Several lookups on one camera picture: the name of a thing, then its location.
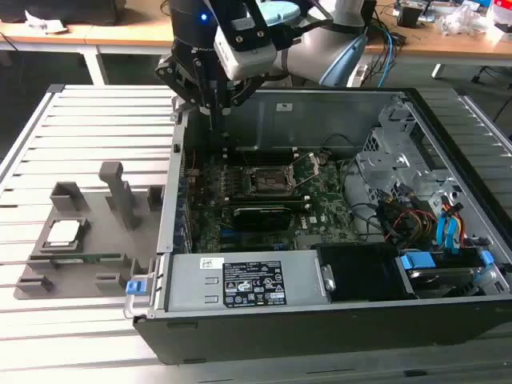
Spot grey metal handle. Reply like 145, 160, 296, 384
122, 255, 163, 321

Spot metal locking lever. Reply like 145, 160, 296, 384
235, 138, 259, 190

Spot black bag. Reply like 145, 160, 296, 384
0, 0, 121, 25

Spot black PC case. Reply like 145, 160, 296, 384
131, 86, 512, 363

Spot red white box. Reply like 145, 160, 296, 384
490, 0, 512, 43

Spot metal socket cover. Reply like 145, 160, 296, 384
288, 153, 323, 190

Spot green motherboard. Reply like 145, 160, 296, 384
187, 147, 361, 255

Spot blue data wire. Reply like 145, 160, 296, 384
434, 214, 451, 252
442, 203, 464, 257

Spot white power strip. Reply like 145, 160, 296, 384
350, 62, 370, 88

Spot blue cable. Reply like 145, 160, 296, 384
374, 22, 397, 87

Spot grey parts rack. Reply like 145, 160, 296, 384
14, 159, 167, 300

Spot black box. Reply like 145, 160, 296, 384
362, 0, 378, 39

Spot black RAM slot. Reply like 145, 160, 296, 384
233, 192, 311, 200
222, 147, 299, 155
222, 154, 299, 162

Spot green RAM stick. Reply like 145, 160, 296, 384
31, 252, 123, 265

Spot clear plastic bags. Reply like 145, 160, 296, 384
434, 3, 495, 38

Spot blue case clip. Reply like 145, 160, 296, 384
478, 248, 494, 278

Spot grey power supply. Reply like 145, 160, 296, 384
163, 250, 333, 315

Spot grey metal drive cage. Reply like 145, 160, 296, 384
354, 102, 469, 213

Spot black wire bundle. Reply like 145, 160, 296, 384
338, 158, 387, 243

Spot silver CPU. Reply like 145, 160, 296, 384
46, 218, 85, 246

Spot coloured power wire bundle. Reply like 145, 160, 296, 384
375, 191, 439, 243

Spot wooden desk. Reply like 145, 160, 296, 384
359, 23, 512, 81
0, 18, 175, 87

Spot black graphics card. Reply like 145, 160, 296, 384
231, 205, 295, 232

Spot hard disk in blue carrier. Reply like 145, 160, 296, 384
394, 248, 501, 300

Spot black chair base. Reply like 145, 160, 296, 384
470, 63, 499, 84

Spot crumpled white paper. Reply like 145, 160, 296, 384
23, 10, 69, 35

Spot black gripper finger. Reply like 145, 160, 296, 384
154, 58, 219, 133
218, 75, 266, 133

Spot small black container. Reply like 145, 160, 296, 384
395, 3, 426, 29

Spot grey case latch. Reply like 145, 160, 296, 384
170, 95, 191, 121

